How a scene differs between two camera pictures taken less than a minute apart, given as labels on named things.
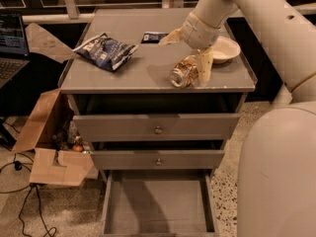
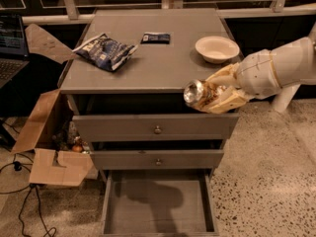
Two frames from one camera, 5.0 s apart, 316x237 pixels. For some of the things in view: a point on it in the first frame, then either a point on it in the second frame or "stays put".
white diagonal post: x=282 y=97 stays put
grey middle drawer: x=157 y=159 stays put
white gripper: x=198 y=34 -> x=258 y=74
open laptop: x=14 y=51 stays put
